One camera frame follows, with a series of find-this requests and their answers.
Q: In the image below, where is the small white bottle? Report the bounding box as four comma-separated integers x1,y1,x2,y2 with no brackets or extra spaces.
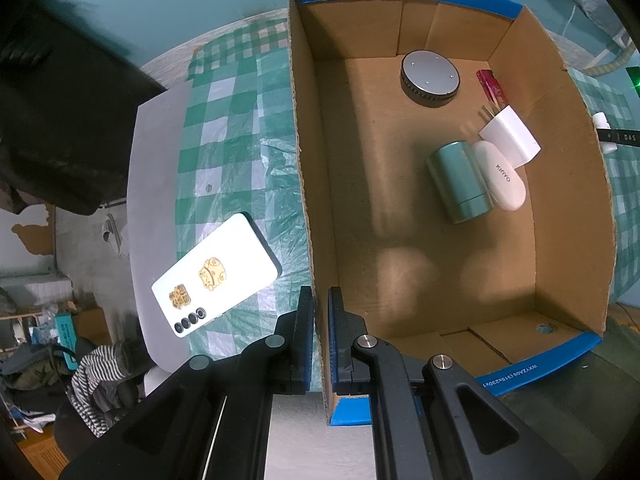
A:
592,112,618,155

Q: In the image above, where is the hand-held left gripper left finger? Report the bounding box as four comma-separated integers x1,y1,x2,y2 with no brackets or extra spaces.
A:
59,286,317,480

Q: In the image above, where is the white smartphone with gold stickers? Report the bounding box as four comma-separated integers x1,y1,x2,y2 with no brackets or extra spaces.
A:
151,212,282,339

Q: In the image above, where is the striped cloth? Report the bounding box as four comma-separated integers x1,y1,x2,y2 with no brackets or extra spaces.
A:
67,344,151,438

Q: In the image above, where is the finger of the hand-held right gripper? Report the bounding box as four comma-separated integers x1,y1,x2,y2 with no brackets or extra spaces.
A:
597,127,640,145

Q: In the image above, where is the cardboard box with blue edges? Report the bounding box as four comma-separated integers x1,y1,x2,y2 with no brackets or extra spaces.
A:
287,0,617,427

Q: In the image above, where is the round black and grey disc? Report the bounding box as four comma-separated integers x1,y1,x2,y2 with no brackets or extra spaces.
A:
399,50,460,109

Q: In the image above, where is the small brown cardboard box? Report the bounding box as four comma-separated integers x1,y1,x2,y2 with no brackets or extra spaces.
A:
75,307,111,343

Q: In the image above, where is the red rectangular pack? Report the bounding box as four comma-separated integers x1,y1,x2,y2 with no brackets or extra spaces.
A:
475,70,510,108

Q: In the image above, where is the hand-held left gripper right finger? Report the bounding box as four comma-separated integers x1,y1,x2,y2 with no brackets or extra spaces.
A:
327,286,608,480

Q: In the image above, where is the teal box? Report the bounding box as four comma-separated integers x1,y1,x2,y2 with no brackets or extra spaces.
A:
52,310,76,356

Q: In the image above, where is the green cylindrical canister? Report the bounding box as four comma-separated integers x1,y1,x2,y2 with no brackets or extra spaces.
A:
426,141,493,225

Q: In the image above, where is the green checkered plastic tablecloth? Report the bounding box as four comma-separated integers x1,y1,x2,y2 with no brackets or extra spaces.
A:
175,20,640,393

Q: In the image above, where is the white oval case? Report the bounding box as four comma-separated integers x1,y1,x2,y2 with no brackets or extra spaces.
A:
472,140,527,212

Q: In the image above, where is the white wall charger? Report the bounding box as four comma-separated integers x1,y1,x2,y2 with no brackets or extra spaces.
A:
479,104,542,168

